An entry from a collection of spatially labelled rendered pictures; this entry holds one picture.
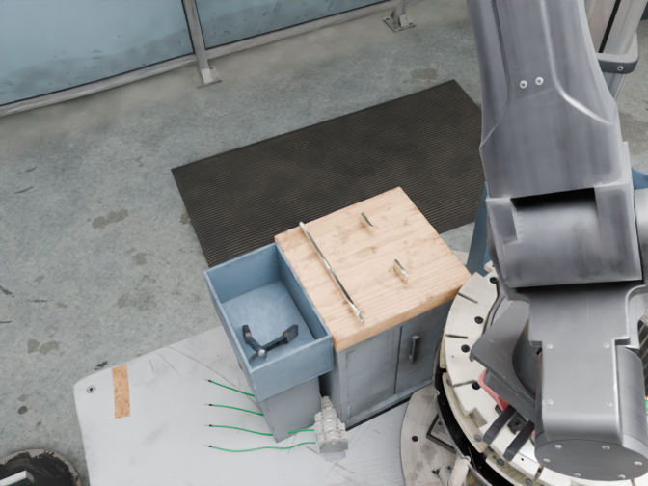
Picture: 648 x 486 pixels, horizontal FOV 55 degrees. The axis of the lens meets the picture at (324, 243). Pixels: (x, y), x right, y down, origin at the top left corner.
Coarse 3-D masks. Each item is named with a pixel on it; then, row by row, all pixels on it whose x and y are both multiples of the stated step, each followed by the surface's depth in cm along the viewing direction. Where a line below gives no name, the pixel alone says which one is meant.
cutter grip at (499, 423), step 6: (510, 408) 52; (504, 414) 52; (510, 414) 52; (498, 420) 51; (504, 420) 51; (492, 426) 51; (498, 426) 51; (504, 426) 52; (486, 432) 51; (492, 432) 51; (498, 432) 51; (486, 438) 51; (492, 438) 50
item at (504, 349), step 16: (512, 304) 48; (496, 320) 47; (512, 320) 47; (496, 336) 47; (512, 336) 46; (480, 352) 46; (496, 352) 46; (512, 352) 46; (528, 352) 42; (496, 368) 45; (512, 368) 45; (528, 368) 42; (512, 384) 44; (528, 384) 43; (528, 400) 44
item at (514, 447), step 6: (528, 420) 51; (528, 426) 51; (534, 426) 51; (522, 432) 51; (528, 432) 51; (516, 438) 50; (522, 438) 50; (528, 438) 51; (510, 444) 50; (516, 444) 50; (522, 444) 50; (510, 450) 50; (516, 450) 50; (504, 456) 51; (510, 456) 50
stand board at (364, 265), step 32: (320, 224) 87; (352, 224) 87; (384, 224) 86; (416, 224) 86; (288, 256) 83; (352, 256) 83; (384, 256) 83; (416, 256) 83; (448, 256) 82; (320, 288) 80; (352, 288) 80; (384, 288) 80; (416, 288) 79; (448, 288) 79; (352, 320) 77; (384, 320) 77
